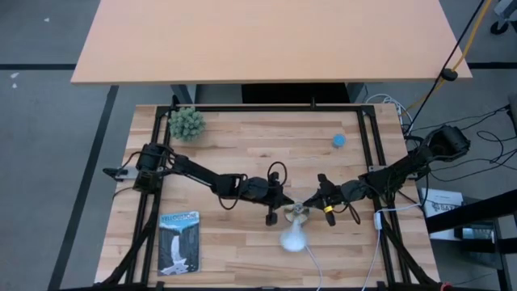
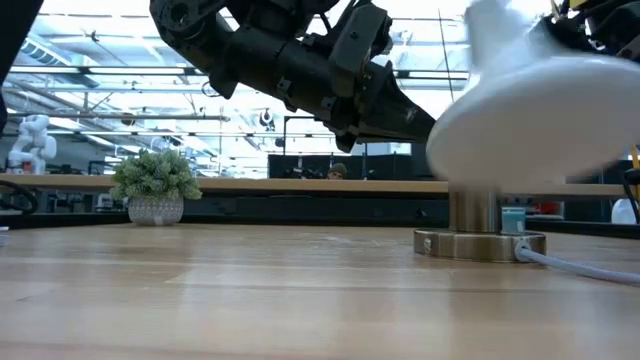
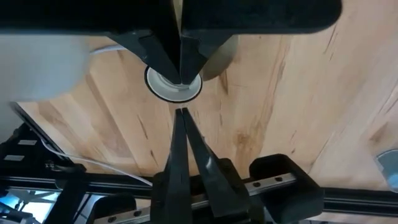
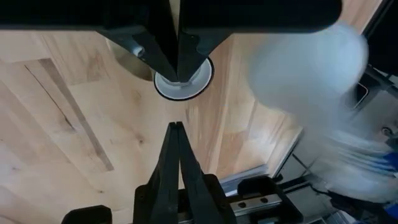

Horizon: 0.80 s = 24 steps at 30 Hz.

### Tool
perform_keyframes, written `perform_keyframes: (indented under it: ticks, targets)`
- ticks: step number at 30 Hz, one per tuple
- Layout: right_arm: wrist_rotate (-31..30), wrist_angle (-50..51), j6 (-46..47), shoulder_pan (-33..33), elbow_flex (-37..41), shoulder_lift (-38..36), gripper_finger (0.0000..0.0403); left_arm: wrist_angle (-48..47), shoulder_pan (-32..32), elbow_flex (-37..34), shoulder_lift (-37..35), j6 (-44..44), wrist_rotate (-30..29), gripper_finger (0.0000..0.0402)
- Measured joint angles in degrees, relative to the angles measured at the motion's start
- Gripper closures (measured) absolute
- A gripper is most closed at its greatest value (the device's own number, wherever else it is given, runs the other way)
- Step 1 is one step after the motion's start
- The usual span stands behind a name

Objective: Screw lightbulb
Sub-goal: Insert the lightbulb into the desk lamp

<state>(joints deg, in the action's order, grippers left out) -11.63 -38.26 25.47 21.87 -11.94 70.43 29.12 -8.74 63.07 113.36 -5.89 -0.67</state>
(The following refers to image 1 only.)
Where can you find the grey chair base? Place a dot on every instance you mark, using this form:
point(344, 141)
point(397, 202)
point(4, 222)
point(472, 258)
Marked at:
point(505, 16)

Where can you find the brass lamp socket base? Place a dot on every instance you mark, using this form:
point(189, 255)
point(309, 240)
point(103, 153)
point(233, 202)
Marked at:
point(297, 210)

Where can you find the black metal rack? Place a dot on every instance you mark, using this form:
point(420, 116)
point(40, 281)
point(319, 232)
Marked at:
point(472, 212)

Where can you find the yellow tape band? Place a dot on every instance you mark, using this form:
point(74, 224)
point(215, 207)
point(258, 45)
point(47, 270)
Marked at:
point(329, 209)

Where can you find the white flood lightbulb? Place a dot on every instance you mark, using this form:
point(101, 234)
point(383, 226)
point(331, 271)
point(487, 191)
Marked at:
point(293, 240)

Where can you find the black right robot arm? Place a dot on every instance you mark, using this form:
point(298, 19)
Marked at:
point(404, 165)

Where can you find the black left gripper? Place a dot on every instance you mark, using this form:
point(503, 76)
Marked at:
point(258, 188)

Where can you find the green plant in white pot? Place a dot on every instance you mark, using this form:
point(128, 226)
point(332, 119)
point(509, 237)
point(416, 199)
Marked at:
point(186, 123)

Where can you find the tan wooden desk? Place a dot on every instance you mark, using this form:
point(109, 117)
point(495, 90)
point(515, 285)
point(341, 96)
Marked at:
point(262, 40)

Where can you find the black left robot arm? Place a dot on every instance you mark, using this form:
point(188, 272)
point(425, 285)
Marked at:
point(198, 171)

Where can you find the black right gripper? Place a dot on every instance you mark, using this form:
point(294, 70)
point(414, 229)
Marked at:
point(343, 192)

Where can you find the black aluminium table frame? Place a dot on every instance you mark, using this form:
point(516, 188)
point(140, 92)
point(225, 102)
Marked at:
point(262, 108)

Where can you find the Yellowstone waterfall book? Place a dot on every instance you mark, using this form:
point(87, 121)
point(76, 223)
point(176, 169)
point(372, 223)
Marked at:
point(179, 242)

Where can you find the white printed box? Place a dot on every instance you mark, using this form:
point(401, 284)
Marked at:
point(442, 206)

